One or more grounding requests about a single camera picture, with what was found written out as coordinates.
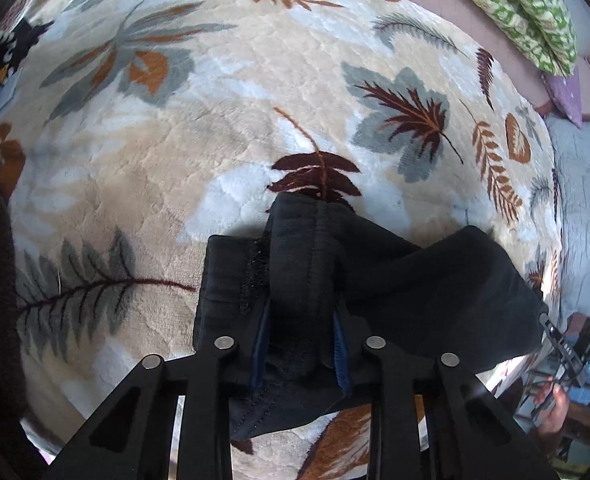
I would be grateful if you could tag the green patterned quilt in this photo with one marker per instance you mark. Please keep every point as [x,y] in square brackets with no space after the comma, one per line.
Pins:
[520,5]

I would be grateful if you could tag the black pants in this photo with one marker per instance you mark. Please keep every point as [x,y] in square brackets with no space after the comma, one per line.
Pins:
[425,290]

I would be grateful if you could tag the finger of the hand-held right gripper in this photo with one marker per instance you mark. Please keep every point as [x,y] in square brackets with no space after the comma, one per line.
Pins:
[557,345]

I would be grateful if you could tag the grey quilted bedspread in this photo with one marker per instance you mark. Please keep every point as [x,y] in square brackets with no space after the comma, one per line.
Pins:
[585,200]

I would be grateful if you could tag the black patterned cloth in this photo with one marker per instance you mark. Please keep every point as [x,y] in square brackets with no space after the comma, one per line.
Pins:
[10,55]

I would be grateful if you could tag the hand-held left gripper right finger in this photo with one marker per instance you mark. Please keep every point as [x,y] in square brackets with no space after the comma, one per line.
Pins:
[341,360]

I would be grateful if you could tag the leaf print plush blanket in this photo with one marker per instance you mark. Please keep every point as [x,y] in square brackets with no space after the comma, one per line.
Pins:
[200,125]

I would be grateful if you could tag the person's right hand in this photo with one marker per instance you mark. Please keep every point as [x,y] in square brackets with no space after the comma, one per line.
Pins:
[552,407]

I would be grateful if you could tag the purple cloth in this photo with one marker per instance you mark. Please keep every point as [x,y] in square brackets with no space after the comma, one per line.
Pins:
[565,95]

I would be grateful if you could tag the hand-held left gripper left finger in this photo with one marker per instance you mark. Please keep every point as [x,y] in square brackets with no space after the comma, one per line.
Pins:
[259,355]

